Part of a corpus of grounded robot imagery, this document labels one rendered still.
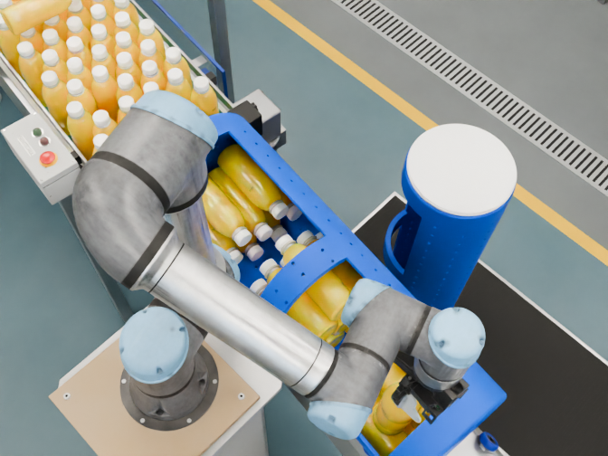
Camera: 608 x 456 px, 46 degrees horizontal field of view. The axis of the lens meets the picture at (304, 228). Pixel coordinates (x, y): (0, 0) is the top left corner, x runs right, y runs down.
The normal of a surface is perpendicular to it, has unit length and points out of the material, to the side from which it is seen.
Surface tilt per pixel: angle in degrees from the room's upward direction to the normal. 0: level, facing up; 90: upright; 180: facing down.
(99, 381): 1
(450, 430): 14
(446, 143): 0
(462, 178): 0
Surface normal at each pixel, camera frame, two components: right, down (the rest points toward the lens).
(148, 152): 0.38, -0.30
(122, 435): 0.03, -0.50
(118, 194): 0.22, -0.18
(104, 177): -0.12, -0.37
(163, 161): 0.63, -0.09
